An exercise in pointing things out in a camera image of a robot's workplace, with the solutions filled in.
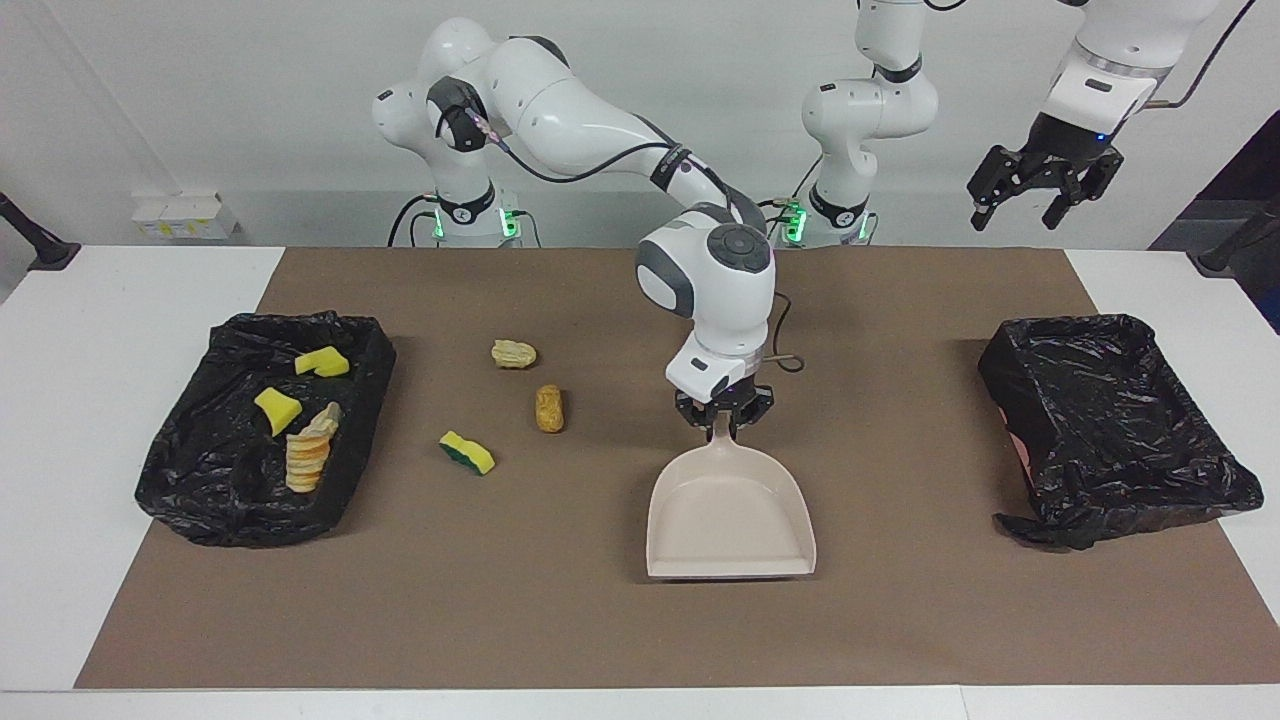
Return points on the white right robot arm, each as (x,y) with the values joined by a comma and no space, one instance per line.
(560,110)

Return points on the brown toy bread loaf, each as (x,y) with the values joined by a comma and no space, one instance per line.
(549,410)

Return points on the black stand foot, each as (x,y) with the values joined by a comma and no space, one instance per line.
(50,255)
(1225,255)

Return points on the beige plastic dustpan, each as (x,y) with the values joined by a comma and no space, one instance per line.
(730,520)

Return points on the tan toy pastry piece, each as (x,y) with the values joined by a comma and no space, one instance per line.
(306,465)
(325,420)

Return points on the black background panel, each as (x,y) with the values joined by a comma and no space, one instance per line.
(1250,170)

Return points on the black bag lined pink bin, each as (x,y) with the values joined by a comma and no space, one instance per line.
(1100,420)

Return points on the white wall socket box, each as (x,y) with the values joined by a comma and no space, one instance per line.
(185,215)

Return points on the small pale toy pastry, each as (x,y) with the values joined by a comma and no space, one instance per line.
(513,354)

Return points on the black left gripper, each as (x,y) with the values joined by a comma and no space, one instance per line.
(1075,140)

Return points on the yellow green sponge piece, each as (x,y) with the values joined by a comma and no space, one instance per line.
(470,455)

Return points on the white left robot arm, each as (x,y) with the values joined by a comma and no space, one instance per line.
(870,110)

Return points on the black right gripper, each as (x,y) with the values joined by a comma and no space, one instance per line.
(755,398)

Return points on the brown table mat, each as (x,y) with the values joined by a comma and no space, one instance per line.
(500,620)

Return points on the yellow sponge scrap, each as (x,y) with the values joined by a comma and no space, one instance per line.
(322,363)
(278,410)

